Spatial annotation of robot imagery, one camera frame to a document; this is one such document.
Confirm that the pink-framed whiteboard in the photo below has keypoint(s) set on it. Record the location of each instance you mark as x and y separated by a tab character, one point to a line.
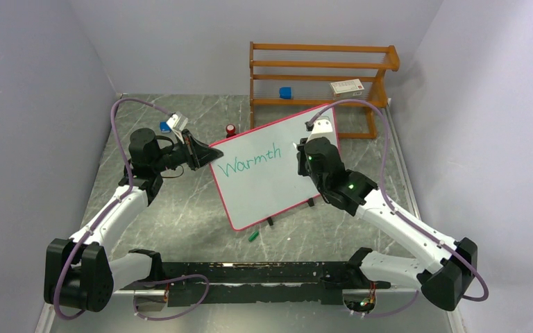
257	177

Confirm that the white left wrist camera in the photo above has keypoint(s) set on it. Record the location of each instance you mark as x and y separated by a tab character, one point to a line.
177	122

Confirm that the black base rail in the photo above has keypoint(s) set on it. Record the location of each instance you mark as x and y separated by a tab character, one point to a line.
237	283

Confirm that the aluminium frame rail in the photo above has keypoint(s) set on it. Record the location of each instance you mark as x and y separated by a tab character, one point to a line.
71	295

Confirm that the white red box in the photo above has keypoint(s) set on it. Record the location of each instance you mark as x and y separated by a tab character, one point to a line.
347	88

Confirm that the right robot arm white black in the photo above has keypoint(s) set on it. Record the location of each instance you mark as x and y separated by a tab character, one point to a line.
442	268

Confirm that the green marker cap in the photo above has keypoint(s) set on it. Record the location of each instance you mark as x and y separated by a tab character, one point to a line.
254	236

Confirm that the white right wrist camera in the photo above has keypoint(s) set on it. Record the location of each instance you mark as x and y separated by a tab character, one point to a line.
323	127

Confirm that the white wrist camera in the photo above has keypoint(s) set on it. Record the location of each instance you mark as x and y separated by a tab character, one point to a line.
177	122
323	127

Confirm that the blue object on rack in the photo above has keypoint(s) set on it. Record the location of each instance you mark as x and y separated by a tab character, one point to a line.
285	93

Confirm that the blue eraser block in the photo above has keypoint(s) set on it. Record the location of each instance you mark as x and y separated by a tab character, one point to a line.
164	127

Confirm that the orange wooden rack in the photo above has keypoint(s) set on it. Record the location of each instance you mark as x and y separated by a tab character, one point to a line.
310	68

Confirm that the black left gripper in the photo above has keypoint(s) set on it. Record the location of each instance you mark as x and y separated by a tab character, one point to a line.
198	154

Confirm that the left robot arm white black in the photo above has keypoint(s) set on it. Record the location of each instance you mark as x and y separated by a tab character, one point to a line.
78	273

